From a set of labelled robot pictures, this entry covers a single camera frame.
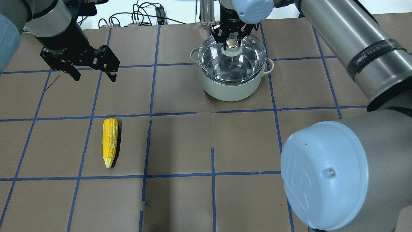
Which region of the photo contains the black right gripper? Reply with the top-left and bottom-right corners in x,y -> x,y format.
211,9 -> 255,50

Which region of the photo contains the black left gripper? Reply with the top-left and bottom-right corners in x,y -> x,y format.
35,22 -> 120,82

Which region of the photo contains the glass pot lid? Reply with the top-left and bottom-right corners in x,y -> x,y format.
197,35 -> 267,85

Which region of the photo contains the yellow corn cob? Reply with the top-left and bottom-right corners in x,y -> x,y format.
102,118 -> 119,169

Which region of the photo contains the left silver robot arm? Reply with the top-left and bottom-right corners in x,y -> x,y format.
0,0 -> 120,82

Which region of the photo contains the pale green cooking pot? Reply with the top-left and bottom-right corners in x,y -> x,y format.
190,35 -> 274,102

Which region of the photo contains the brown paper table cover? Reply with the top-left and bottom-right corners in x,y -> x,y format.
0,13 -> 412,232

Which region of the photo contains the aluminium frame post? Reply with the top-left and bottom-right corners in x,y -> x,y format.
200,0 -> 216,26

